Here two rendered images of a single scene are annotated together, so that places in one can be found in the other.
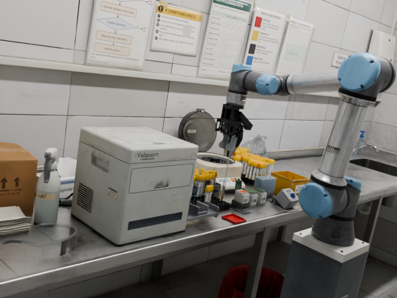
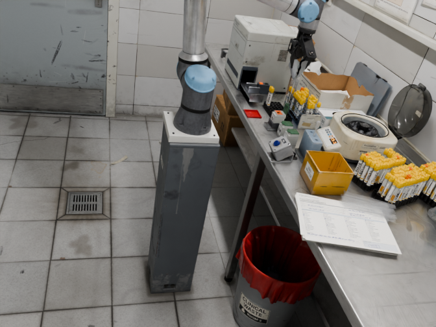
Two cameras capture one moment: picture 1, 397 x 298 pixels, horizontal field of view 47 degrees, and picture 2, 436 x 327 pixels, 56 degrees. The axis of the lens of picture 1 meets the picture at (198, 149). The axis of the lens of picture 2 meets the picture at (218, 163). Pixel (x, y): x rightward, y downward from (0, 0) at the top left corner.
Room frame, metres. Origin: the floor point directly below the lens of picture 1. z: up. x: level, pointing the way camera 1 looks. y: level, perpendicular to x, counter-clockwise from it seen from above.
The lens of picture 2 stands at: (2.33, -1.73, 1.68)
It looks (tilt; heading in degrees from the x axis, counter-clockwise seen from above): 33 degrees down; 118
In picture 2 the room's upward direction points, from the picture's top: 12 degrees clockwise
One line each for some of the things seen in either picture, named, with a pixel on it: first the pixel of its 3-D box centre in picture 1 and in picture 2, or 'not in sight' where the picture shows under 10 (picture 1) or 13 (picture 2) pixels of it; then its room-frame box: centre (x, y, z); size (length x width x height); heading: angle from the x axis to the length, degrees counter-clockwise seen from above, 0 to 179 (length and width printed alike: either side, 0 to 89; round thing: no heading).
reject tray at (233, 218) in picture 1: (234, 219); (252, 113); (1.63, -0.18, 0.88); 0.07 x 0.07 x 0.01; 47
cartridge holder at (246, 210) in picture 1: (240, 205); (276, 124); (1.77, -0.21, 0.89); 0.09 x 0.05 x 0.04; 47
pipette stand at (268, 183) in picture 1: (263, 188); (309, 146); (1.97, -0.32, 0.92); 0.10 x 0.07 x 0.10; 132
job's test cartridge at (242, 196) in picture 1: (241, 198); (277, 119); (1.77, -0.21, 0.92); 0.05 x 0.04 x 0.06; 47
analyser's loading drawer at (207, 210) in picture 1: (192, 211); (250, 87); (1.52, -0.02, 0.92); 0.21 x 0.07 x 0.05; 137
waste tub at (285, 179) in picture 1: (288, 185); (325, 172); (2.09, -0.45, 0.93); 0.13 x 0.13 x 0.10; 43
